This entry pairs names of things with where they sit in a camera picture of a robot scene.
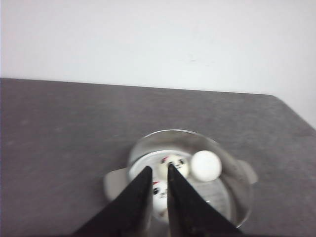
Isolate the panda bun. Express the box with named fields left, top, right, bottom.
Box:
left=190, top=150, right=222, bottom=182

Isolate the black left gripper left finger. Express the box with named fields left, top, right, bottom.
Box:
left=72, top=166, right=153, bottom=237

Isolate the red-eared white bun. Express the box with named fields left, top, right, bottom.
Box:
left=158, top=154, right=190, bottom=180
left=153, top=181, right=168, bottom=216

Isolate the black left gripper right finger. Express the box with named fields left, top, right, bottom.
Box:
left=167, top=164, right=243, bottom=237

